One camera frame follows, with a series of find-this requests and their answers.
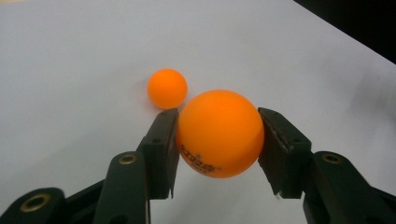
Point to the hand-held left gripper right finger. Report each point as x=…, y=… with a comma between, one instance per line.
x=286, y=155

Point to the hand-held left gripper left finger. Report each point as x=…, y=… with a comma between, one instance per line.
x=158, y=155

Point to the orange table tennis ball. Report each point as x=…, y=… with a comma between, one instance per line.
x=220, y=133
x=167, y=88

